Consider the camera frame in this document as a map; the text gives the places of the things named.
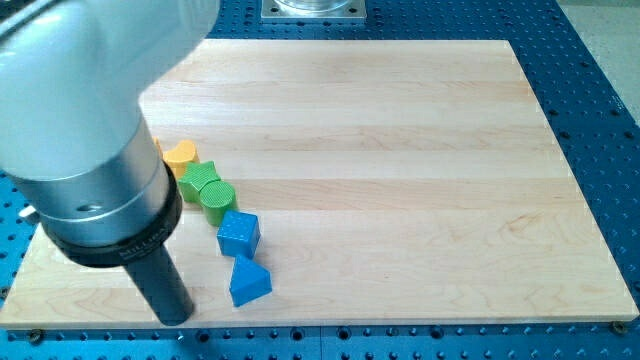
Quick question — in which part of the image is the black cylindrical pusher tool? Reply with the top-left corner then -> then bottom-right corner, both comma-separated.
42,165 -> 194,326

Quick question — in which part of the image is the green star block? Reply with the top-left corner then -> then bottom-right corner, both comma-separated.
177,161 -> 221,203

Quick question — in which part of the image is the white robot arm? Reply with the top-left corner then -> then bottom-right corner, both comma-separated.
1,0 -> 220,247

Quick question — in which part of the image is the blue triangle block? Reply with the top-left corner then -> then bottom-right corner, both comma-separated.
229,255 -> 272,307

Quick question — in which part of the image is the yellow block behind arm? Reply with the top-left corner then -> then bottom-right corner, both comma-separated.
152,136 -> 164,158

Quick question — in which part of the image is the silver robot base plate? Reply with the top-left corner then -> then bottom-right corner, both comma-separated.
261,0 -> 367,21

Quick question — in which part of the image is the blue cube block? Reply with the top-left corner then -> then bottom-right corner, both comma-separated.
217,210 -> 261,259

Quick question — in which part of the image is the brass corner screw left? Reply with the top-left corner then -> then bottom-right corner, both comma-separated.
26,329 -> 46,346

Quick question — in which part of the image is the brass corner screw right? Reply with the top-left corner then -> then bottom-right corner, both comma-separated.
609,321 -> 628,336

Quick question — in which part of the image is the yellow crescent block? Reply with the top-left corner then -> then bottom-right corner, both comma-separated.
162,140 -> 199,179

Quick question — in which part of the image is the green cylinder block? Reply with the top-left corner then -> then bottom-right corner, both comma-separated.
199,181 -> 238,227

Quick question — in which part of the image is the brass corner screw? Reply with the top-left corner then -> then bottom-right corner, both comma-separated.
26,329 -> 46,346
609,321 -> 628,336

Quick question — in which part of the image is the wooden board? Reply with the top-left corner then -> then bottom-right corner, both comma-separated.
0,38 -> 640,330

